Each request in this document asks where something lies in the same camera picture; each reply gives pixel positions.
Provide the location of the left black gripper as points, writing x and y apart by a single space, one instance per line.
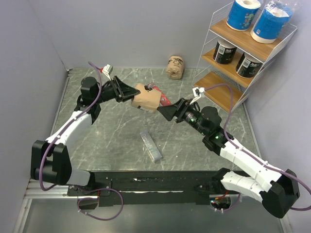
121 90

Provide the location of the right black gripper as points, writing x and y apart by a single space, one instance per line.
179 109

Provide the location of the brown paper roll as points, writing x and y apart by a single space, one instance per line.
147 100

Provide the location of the black paper roll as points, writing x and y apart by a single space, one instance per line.
248 66

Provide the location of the blue printed paper roll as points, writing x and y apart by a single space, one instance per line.
242 14

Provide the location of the blue clear-wrapped paper roll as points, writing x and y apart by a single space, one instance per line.
274 16

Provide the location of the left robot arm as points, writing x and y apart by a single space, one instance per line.
50 161

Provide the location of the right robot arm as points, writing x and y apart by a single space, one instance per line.
276 189

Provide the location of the bottom wooden shelf board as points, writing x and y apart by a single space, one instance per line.
220 95

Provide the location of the wooden shelf board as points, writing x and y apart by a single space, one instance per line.
244 41
220 95
228 69

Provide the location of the middle wooden shelf board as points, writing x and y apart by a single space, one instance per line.
228 69

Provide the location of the top wooden shelf board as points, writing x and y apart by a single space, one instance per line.
244 41

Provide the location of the red toothpaste box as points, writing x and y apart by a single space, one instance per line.
164 101

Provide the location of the silver toothpaste box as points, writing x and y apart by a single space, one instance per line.
154 152

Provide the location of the brown roll with bear print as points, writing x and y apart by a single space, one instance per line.
175 67

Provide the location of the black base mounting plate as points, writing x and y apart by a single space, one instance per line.
154 187

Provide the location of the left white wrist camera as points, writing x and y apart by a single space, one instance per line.
107 71

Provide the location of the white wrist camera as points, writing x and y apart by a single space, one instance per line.
107 71
197 92

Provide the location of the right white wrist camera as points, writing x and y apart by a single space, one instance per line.
197 92

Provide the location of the white wire shelf rack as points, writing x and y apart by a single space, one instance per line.
211 40

